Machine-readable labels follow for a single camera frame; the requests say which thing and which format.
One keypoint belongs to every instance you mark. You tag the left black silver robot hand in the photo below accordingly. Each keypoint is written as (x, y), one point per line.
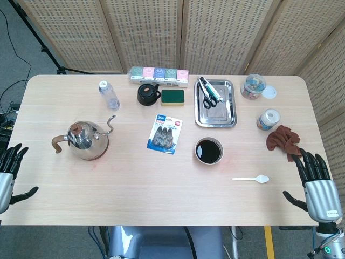
(6, 186)

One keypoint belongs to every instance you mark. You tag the woven folding screen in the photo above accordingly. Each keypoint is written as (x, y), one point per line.
(151, 32)

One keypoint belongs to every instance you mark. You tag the rectangular steel tray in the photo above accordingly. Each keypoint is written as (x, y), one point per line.
(218, 116)

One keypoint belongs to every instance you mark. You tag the white round jar lid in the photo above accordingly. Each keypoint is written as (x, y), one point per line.
(270, 92)

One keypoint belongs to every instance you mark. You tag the brown crumpled cloth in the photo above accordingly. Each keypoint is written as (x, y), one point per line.
(281, 139)

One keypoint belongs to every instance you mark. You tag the black round lidded pot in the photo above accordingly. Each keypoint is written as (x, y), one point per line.
(147, 94)

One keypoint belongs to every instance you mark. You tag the multicolour tissue multipack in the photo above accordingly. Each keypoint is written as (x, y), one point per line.
(159, 74)

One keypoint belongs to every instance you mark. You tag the black tripod stand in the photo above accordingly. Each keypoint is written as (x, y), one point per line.
(43, 48)

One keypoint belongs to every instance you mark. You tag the steel gooseneck kettle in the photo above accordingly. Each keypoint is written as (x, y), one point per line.
(86, 140)

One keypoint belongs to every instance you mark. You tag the green yellow sponge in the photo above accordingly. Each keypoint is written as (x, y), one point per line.
(172, 96)

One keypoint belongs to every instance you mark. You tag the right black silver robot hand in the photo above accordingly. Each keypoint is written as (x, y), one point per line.
(320, 197)

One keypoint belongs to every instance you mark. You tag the small can with white lid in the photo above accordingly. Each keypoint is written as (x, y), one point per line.
(268, 120)

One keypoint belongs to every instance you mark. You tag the white table leg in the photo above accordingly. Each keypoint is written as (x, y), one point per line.
(235, 242)

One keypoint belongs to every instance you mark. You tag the white bowl of coffee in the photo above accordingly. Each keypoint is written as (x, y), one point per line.
(208, 151)

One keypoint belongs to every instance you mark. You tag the grey robot torso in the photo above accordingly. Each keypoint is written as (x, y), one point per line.
(161, 242)

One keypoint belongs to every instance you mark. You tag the clear jar with colourful contents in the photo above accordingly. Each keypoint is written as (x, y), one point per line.
(252, 86)

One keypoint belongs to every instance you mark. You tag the white plastic spoon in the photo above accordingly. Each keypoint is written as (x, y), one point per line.
(262, 179)

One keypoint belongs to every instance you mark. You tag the clear plastic water bottle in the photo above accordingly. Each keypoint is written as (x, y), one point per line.
(109, 95)

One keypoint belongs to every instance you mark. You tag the white green tube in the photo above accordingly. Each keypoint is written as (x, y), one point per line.
(214, 91)

